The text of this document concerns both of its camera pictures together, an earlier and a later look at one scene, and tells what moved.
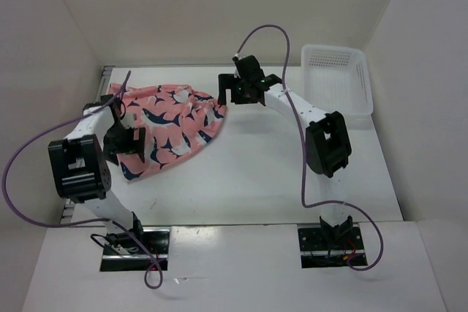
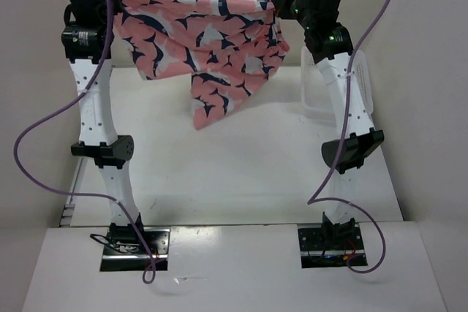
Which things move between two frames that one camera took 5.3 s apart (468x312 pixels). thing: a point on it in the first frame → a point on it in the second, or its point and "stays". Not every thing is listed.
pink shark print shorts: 178,121 → 228,41
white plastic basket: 335,79 stays
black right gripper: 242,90 → 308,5
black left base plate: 133,250 stays
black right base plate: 319,251 stays
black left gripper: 135,146 → 116,7
